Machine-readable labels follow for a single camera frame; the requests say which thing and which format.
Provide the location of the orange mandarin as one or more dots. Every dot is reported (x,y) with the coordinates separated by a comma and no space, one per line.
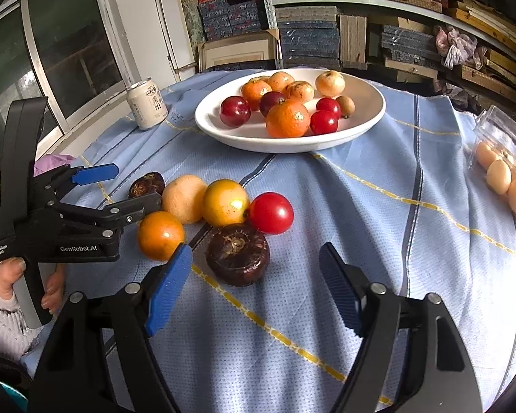
(287,118)
(253,92)

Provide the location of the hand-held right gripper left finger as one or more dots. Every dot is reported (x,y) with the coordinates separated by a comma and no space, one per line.
(167,292)

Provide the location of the sliding glass window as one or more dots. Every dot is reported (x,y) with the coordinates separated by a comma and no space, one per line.
(69,43)

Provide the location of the white narrow board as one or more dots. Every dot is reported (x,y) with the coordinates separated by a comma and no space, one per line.
(165,21)

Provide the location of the dark red plum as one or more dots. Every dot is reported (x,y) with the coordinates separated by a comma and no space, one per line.
(270,102)

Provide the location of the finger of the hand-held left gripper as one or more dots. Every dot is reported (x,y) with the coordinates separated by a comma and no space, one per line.
(94,174)
(133,213)

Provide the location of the dark water chestnut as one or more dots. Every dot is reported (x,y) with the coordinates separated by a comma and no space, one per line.
(146,184)
(237,254)

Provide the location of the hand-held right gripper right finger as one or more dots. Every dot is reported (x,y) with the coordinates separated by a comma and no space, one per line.
(339,292)

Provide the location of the pale orange round fruit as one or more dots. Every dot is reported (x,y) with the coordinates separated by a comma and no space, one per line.
(281,81)
(300,91)
(330,83)
(184,198)

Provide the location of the pink plastic bag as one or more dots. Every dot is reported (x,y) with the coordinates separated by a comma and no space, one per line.
(456,45)

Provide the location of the pink cloth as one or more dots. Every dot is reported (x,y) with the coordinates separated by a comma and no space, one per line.
(51,162)

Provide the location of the teal plastic object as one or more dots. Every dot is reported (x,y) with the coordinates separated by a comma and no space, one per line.
(15,400)

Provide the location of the green marble slab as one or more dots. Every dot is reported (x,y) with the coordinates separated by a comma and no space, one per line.
(189,8)

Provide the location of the blue checked tablecloth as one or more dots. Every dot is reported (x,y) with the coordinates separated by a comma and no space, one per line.
(370,245)

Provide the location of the red tomato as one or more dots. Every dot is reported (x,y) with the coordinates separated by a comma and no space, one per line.
(271,213)
(329,106)
(324,122)

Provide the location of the small brown round fruit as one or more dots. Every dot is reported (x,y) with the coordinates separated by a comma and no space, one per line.
(346,106)

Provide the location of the orange tomato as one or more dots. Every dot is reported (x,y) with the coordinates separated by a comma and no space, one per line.
(160,235)

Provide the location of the white plate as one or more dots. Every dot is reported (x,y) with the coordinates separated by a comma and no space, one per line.
(241,137)

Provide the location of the wooden picture frame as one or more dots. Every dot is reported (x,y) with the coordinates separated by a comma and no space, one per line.
(236,51)

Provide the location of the pile of pale oval fruits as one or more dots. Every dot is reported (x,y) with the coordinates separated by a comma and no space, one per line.
(499,176)

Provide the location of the person's left forearm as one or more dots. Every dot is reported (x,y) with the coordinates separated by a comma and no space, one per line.
(4,331)

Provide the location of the white metal shelf rack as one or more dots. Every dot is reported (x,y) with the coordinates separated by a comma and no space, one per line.
(309,1)

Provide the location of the yellow tomato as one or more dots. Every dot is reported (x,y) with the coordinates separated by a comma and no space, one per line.
(225,202)

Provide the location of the person's left hand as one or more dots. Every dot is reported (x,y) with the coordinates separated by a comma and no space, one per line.
(6,275)

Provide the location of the white beverage can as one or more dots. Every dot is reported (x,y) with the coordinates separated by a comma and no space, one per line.
(148,103)

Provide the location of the clear plastic container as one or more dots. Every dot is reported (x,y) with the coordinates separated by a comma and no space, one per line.
(499,124)

